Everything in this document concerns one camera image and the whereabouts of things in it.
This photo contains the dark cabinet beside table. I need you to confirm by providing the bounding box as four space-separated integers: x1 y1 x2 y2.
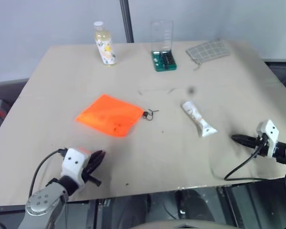
263 58 286 96

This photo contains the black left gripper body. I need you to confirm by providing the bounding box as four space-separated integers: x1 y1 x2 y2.
82 166 102 187

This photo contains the green bit set clear lid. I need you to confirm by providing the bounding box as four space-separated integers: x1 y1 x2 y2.
150 20 178 73

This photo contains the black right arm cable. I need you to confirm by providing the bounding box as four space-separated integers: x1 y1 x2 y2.
224 139 286 192

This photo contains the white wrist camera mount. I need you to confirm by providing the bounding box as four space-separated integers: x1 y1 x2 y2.
61 147 92 189
256 119 280 158

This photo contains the yellow drink bottle white cap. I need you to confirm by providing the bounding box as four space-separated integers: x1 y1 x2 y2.
93 21 118 66

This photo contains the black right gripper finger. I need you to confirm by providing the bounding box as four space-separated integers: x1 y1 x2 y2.
233 138 256 147
231 134 256 142

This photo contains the dark rounded shape under table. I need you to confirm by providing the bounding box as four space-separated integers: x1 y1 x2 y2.
175 187 226 221
109 194 155 227

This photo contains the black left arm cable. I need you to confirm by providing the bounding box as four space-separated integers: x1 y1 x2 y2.
28 148 68 199

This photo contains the grey checked cloth pouch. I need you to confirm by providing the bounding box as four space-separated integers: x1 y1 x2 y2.
185 38 232 71

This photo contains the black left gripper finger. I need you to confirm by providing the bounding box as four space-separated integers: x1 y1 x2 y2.
86 150 103 170
89 152 107 177

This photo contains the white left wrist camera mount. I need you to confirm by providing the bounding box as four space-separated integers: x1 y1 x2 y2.
61 147 92 189

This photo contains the black metal pole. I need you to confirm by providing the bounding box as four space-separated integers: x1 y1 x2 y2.
119 0 134 44

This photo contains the orange cloth pouch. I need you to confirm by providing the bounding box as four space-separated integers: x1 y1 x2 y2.
75 94 144 139

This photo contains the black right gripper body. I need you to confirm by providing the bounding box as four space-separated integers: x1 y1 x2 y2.
252 133 269 156

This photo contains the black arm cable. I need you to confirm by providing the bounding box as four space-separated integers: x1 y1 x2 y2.
28 148 68 199
224 139 286 192

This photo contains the white cosmetic tube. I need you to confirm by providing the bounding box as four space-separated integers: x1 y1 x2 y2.
181 101 218 138

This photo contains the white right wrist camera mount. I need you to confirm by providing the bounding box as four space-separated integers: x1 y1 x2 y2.
256 119 280 158

